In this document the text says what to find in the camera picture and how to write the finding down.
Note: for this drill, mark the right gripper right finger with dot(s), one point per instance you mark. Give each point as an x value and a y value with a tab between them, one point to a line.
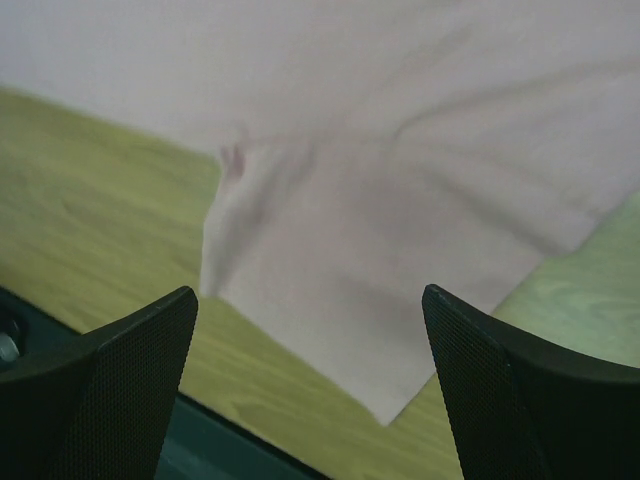
521	407

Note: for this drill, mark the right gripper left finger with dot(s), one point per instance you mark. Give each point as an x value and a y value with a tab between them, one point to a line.
98	406

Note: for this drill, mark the dusty pink t shirt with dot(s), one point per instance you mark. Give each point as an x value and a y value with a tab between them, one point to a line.
368	148

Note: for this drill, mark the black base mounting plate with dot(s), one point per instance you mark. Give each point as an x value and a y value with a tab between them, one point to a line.
200	444

